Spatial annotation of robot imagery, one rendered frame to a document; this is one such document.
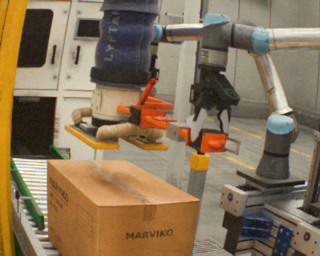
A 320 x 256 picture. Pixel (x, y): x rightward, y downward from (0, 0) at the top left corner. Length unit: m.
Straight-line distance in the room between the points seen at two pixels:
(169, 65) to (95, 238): 9.91
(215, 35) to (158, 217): 0.70
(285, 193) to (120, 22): 0.91
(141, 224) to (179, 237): 0.18
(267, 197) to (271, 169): 0.11
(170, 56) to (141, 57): 9.65
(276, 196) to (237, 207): 0.19
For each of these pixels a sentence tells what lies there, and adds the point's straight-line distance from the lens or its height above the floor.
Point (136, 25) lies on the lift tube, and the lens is 1.79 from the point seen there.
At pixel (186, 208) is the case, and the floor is 0.92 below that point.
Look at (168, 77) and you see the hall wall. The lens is 11.47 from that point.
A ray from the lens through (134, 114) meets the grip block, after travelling 1.67.
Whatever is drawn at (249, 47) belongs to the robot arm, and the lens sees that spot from 1.35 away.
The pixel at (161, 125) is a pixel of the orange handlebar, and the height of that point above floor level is 1.23.
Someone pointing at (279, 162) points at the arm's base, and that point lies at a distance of 1.87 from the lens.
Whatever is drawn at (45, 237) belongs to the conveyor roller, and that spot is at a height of 0.54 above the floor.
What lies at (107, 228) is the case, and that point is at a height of 0.86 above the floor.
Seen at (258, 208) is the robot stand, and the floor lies 0.93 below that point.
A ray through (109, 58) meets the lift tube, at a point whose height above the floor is 1.41.
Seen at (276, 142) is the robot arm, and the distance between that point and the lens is 1.85.
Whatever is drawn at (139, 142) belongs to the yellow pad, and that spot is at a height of 1.12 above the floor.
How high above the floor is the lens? 1.47
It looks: 9 degrees down
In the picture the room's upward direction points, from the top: 6 degrees clockwise
